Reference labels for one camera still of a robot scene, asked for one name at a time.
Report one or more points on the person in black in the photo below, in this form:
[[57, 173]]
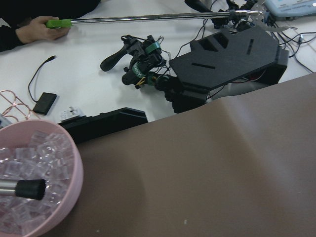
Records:
[[18, 13]]

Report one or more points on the steel black muddler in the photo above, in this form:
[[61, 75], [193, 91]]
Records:
[[32, 189]]

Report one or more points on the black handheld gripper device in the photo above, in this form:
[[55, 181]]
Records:
[[146, 56]]

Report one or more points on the black foam device stand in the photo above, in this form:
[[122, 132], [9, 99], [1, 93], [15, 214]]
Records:
[[222, 58]]

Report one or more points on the person's hand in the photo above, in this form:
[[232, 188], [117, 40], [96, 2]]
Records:
[[37, 30]]

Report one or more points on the pink ice bowl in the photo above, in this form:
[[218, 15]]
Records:
[[38, 150]]

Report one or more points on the green handled metal rod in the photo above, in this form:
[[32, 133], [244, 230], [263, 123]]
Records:
[[65, 23]]

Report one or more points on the small black box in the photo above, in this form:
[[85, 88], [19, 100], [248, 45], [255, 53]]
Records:
[[44, 103]]

